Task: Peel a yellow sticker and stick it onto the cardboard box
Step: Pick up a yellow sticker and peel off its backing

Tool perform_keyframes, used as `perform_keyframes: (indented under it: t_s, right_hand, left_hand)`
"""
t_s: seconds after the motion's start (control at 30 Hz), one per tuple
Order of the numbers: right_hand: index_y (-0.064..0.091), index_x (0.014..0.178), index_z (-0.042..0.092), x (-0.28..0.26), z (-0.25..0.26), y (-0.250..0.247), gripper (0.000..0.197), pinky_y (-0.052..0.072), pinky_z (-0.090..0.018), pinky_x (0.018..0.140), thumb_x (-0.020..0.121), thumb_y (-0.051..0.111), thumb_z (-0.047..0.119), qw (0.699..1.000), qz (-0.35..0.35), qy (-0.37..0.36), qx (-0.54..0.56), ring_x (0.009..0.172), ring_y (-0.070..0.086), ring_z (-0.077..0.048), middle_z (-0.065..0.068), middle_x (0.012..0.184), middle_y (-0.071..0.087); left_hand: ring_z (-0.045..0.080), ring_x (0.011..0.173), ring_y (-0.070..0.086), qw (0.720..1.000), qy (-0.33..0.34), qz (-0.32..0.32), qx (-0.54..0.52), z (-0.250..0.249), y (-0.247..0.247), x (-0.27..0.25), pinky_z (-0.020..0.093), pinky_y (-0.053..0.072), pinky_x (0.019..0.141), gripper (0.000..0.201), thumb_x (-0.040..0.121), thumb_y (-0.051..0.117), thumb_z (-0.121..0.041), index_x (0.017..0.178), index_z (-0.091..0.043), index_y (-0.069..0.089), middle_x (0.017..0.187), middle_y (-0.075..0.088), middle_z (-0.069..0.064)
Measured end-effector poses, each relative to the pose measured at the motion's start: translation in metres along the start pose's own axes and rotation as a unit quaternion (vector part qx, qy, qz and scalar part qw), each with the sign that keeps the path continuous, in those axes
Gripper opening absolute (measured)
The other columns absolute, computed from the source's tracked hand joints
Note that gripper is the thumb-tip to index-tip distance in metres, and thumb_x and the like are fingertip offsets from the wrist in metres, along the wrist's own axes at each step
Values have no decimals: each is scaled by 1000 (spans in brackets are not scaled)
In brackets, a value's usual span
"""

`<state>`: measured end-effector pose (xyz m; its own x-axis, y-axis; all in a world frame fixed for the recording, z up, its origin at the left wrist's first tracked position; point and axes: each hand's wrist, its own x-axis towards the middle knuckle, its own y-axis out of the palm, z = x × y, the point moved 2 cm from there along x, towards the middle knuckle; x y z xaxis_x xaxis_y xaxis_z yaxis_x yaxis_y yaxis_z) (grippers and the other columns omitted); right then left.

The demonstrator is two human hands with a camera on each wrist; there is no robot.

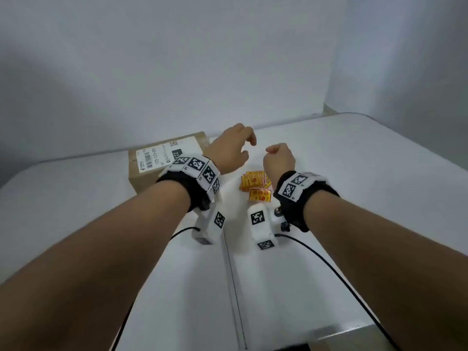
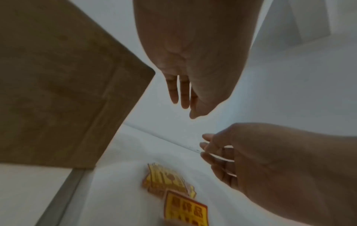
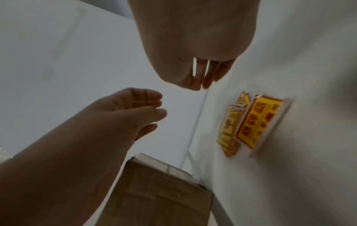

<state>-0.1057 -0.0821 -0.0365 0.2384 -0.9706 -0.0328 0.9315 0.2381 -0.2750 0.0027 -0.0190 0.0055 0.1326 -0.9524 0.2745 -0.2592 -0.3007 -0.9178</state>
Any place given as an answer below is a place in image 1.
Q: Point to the person's left hand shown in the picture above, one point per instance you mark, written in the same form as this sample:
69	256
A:
228	149

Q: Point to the person's right hand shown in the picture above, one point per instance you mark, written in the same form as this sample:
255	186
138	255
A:
279	160

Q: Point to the pile of yellow stickers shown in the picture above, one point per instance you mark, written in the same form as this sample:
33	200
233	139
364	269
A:
252	179

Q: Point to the brown cardboard box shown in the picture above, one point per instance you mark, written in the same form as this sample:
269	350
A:
146	179

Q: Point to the person's right forearm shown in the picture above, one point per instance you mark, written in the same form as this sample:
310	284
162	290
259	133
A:
384	270

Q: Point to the person's left forearm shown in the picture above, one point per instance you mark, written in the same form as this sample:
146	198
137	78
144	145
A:
91	270

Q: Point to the black wristband with marker tags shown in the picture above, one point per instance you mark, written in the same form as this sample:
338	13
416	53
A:
292	188
197	166

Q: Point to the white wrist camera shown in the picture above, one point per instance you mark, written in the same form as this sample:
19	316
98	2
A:
259	226
210	224

